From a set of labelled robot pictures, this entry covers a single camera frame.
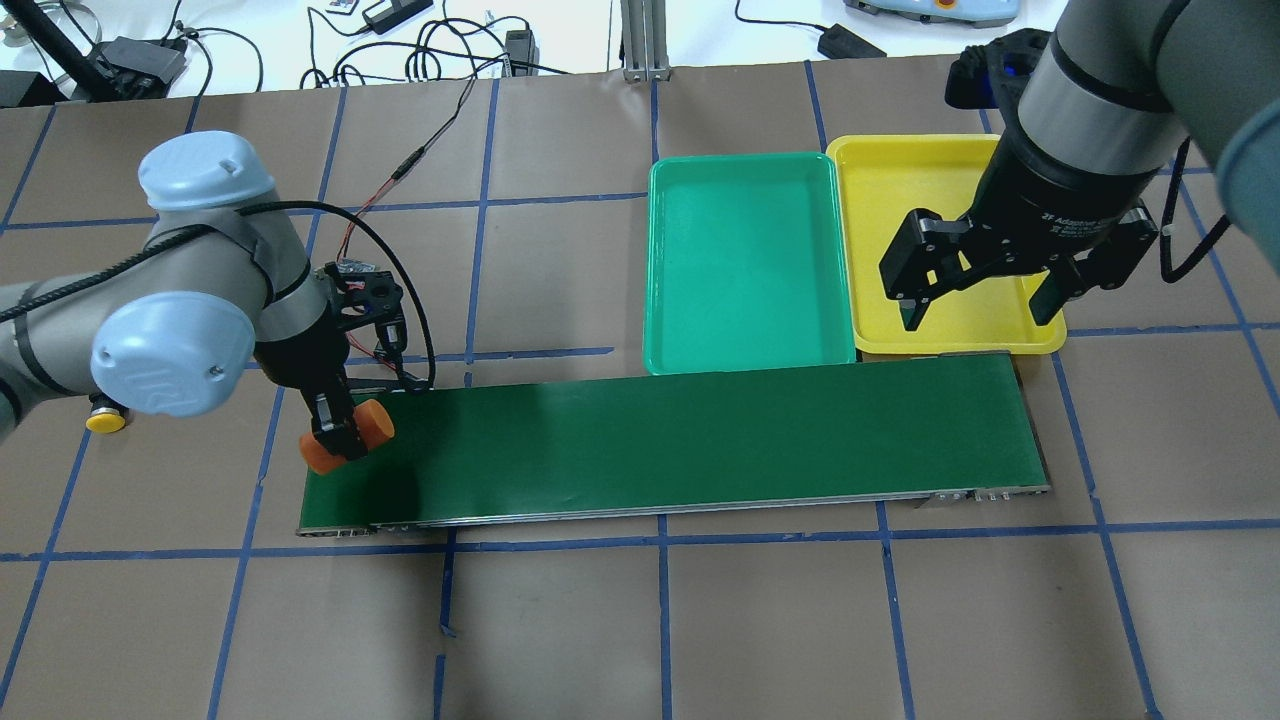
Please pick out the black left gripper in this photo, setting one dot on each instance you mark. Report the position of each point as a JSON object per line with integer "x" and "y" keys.
{"x": 300, "y": 358}

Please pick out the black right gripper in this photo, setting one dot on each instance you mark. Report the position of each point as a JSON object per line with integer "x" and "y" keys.
{"x": 1050, "y": 205}

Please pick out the plain orange cylinder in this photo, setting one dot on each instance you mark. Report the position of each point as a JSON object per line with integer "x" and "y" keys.
{"x": 374, "y": 427}

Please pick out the yellow push button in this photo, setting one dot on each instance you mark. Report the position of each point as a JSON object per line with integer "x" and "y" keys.
{"x": 106, "y": 415}

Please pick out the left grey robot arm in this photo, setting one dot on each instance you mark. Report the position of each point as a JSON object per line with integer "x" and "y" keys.
{"x": 223, "y": 281}

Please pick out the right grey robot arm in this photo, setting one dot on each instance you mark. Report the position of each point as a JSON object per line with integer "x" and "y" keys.
{"x": 1092, "y": 110}

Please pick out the green conveyor belt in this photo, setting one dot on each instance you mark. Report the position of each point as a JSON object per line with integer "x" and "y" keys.
{"x": 611, "y": 448}

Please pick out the small sensor circuit board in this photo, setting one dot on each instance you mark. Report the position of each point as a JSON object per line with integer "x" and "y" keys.
{"x": 349, "y": 266}

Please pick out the yellow plastic tray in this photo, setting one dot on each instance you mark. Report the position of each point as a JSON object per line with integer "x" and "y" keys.
{"x": 880, "y": 179}

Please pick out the green plastic tray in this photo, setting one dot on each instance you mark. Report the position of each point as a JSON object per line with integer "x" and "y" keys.
{"x": 746, "y": 265}

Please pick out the blue teach pendant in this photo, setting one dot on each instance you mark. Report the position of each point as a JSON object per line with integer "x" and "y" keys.
{"x": 973, "y": 13}

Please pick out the black power adapter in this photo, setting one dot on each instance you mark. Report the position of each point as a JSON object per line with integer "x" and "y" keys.
{"x": 838, "y": 42}

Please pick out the aluminium frame post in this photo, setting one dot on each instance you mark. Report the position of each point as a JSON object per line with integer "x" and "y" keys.
{"x": 645, "y": 55}

